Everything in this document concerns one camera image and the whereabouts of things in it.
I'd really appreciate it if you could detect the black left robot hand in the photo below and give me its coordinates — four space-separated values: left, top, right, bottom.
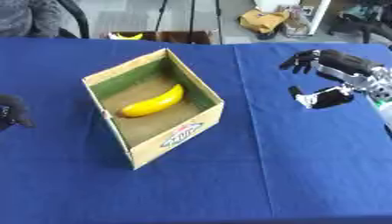
0 94 37 131

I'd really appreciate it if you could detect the yellow toy banana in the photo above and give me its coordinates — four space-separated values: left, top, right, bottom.
119 83 186 118

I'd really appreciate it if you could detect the small yellow banana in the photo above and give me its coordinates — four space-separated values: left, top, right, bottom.
107 31 146 41

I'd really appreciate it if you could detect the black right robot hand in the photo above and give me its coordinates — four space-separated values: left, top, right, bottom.
278 48 386 110

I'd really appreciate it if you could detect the black chair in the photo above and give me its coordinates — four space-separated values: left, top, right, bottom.
55 0 92 39

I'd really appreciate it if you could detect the brown cardboard box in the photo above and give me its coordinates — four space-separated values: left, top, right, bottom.
105 30 214 46

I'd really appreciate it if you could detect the tan bag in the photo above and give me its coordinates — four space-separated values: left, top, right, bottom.
237 8 291 35

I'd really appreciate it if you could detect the black tripod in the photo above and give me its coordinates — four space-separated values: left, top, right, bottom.
153 0 226 46

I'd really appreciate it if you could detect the person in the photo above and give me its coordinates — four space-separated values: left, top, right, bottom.
0 0 65 39

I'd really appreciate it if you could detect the dark chair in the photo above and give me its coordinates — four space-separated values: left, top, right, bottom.
325 0 392 45

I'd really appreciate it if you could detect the white board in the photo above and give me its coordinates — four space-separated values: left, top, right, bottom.
252 0 333 37

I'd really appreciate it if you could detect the tan cardboard box green inside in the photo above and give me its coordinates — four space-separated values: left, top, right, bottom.
80 47 227 171

